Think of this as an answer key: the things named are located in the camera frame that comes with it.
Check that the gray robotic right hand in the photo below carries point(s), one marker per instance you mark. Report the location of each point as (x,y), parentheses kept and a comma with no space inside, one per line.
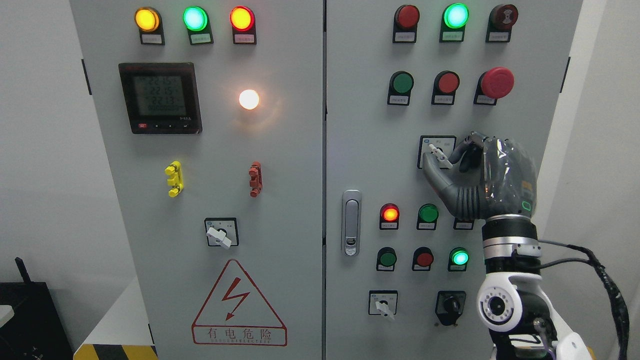
(507,185)

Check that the green indicator lamp middle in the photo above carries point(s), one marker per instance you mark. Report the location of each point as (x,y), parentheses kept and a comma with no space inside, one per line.
(427,217)

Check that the green indicator lamp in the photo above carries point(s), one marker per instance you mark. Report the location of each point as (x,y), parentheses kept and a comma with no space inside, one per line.
(197,24)
(453,23)
(427,217)

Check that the lit green push button lower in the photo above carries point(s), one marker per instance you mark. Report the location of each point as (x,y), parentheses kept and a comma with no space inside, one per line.
(458,260)

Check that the red emergency stop button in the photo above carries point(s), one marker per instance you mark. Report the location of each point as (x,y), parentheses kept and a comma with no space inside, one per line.
(494,84)

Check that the red push button upper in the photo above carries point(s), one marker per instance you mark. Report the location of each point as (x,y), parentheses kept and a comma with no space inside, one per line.
(445,87)

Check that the red push button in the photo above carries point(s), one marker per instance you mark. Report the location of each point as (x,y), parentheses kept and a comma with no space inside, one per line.
(445,87)
(423,259)

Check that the red push button lower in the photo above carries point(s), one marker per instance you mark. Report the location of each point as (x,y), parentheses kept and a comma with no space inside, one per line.
(423,259)

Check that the lit red indicator lamp middle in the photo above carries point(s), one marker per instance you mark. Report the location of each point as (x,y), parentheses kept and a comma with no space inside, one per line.
(389,217)

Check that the green push button upper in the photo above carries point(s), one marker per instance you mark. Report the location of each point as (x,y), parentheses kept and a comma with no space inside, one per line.
(399,89)

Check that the gray right cabinet door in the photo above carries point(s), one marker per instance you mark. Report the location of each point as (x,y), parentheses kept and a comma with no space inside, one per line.
(372,147)

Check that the gray cabinet door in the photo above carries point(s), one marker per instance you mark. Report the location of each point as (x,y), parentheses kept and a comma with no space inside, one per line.
(372,147)
(280,232)

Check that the dark red buzzer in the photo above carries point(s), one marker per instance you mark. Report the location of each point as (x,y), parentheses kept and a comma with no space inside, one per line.
(500,23)

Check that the green indicator lamp top right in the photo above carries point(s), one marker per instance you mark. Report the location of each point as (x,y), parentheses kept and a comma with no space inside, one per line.
(453,23)

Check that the red indicator lamp top right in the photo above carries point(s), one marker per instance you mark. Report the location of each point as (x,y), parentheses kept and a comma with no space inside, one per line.
(405,24)

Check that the red terminal clip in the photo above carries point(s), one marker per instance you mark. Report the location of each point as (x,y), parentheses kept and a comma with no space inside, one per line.
(255,179)

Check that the white glowing indicator lamp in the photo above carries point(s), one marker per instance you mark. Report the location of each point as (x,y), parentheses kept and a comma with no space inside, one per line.
(249,99)

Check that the gray left cabinet door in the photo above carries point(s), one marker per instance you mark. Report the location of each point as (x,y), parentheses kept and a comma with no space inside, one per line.
(280,232)

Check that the red electrical warning sticker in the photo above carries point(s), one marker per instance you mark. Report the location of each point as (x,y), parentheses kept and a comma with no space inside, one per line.
(236,313)

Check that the orange-red indicator lamp top left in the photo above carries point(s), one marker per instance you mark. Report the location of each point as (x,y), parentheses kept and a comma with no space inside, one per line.
(243,25)

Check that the yellow terminal clip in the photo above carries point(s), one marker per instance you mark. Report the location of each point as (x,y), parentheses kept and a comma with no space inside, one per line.
(175,179)

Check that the green indicator lamp top left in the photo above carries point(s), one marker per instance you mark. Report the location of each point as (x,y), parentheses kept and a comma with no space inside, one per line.
(197,24)

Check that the black digital power meter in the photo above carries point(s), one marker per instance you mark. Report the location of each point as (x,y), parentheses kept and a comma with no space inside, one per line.
(161,98)

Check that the yellow indicator lamp top left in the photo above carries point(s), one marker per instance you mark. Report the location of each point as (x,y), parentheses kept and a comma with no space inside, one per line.
(150,26)

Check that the black box with antenna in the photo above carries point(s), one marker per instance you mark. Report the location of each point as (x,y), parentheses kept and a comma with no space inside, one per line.
(34,331)

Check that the black rotary key switch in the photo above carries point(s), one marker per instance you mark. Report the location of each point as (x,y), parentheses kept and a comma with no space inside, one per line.
(449,306)

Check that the silver cabinet door handle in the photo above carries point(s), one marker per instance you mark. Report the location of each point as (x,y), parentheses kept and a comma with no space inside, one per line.
(351,222)

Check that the gray left panel rotary switch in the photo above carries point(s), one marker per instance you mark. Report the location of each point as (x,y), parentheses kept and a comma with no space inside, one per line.
(221,232)

